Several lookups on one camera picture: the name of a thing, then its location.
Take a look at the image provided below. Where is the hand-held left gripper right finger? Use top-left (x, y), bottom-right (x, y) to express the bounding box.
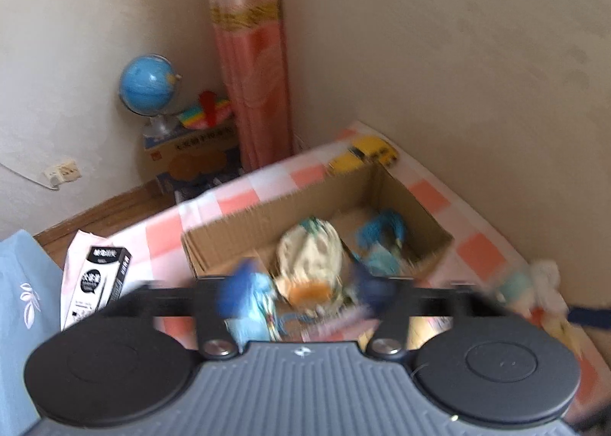
top-left (352, 271), bottom-right (517, 358)

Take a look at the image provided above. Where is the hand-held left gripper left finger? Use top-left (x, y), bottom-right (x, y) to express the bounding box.
top-left (102, 258), bottom-right (278, 358)

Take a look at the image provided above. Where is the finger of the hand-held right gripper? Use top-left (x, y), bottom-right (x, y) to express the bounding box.
top-left (566, 304), bottom-right (611, 326)

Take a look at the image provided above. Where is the brown cardboard box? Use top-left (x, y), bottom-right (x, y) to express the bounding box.
top-left (181, 161), bottom-right (454, 337)

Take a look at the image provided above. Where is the cream drawstring pouch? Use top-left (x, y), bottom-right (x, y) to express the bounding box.
top-left (276, 217), bottom-right (345, 305)

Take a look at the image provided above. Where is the white plush toy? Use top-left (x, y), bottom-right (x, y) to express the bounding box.
top-left (529, 258), bottom-right (569, 317)

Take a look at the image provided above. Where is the gold tissue pack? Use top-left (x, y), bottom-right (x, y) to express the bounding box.
top-left (406, 316), bottom-right (455, 352)

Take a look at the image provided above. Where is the pink checked tablecloth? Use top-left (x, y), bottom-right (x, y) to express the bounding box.
top-left (61, 120), bottom-right (602, 432)

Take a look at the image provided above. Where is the yellow toy car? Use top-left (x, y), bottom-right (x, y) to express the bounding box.
top-left (327, 135), bottom-right (400, 175)

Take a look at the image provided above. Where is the printed storage box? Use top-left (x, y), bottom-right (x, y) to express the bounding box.
top-left (142, 123), bottom-right (245, 197)

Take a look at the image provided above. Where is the black and white carton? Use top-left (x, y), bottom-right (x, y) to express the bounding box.
top-left (60, 245), bottom-right (133, 333)

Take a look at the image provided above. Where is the rainbow coloured toy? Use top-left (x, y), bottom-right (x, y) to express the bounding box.
top-left (178, 91), bottom-right (235, 130)

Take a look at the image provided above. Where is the blue floral pillow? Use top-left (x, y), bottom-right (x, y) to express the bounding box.
top-left (0, 229), bottom-right (66, 423)

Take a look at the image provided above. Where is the beige upright panel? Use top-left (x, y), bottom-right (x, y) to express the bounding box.
top-left (276, 0), bottom-right (611, 308)

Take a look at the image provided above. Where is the blue desk globe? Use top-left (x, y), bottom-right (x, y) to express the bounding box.
top-left (118, 53), bottom-right (183, 139)

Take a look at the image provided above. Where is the pink patterned curtain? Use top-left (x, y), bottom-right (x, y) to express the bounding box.
top-left (200, 0), bottom-right (293, 173)

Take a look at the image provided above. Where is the white wall socket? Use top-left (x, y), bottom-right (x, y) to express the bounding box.
top-left (42, 158), bottom-right (82, 189)

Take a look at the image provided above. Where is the white cable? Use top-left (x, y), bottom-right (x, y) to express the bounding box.
top-left (0, 161), bottom-right (57, 191)

